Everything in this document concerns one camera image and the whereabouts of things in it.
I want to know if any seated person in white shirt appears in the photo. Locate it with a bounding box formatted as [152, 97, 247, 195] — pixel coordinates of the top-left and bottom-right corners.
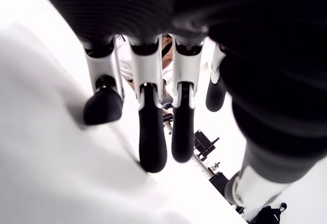
[114, 33, 179, 112]

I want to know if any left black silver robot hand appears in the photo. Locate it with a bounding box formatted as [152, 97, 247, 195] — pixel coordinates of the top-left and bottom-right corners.
[32, 0, 327, 207]

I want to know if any black bag with ring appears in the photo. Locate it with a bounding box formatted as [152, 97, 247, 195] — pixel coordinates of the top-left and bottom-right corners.
[251, 202, 288, 224]

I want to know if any black metal equipment rig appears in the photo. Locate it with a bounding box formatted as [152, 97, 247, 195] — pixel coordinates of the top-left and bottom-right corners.
[163, 114, 246, 214]

